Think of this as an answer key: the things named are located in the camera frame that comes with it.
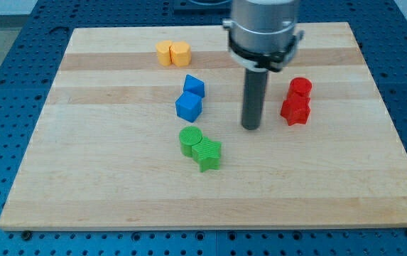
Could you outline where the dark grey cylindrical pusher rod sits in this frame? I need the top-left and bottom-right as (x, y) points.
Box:
(242, 69), (268, 130)

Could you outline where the red star block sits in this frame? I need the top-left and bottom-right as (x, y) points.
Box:
(280, 95), (310, 126)

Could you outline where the green star block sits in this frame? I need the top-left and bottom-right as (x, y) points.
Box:
(192, 137), (222, 172)

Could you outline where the red cylinder block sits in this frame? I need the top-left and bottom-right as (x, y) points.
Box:
(287, 77), (313, 97)

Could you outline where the blue triangular prism block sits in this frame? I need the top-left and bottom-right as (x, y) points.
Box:
(183, 75), (205, 98)

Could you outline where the blue cube block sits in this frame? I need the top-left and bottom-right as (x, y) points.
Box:
(175, 91), (202, 122)

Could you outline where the yellow hexagon block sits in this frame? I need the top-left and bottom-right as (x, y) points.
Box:
(170, 41), (192, 67)

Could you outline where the green cylinder block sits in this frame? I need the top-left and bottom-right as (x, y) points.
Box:
(178, 126), (202, 157)

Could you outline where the yellow half-round block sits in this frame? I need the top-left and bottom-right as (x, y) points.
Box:
(155, 40), (173, 66)

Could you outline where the light wooden board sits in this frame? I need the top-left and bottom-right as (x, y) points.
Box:
(0, 22), (407, 231)

